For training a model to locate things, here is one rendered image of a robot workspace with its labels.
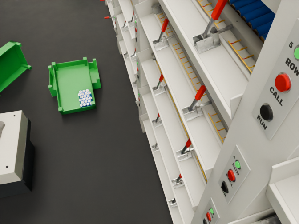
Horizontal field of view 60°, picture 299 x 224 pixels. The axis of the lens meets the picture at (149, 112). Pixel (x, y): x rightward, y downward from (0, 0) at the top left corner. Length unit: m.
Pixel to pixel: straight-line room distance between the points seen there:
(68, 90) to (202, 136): 1.15
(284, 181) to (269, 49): 0.15
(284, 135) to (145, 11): 0.72
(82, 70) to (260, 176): 1.41
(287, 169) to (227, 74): 0.18
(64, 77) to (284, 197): 1.46
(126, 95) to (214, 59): 1.18
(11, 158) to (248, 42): 0.96
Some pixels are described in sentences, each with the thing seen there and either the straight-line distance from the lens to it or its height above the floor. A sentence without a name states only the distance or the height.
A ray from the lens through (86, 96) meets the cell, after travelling 1.51.
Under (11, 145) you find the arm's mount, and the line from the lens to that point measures 1.19.
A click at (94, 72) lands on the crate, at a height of 0.00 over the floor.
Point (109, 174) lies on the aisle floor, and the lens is 1.31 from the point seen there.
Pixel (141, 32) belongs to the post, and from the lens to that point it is 0.97.
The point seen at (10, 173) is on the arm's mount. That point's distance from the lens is 1.12.
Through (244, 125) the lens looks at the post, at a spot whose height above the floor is 0.90.
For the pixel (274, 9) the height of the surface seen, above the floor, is 1.03.
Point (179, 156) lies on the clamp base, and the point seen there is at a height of 0.52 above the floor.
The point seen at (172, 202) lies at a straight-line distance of 1.10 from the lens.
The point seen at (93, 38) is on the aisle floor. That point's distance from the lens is 2.09.
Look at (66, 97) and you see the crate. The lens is 1.60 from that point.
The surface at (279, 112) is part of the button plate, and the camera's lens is 0.28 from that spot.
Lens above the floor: 1.16
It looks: 51 degrees down
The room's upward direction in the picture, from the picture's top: straight up
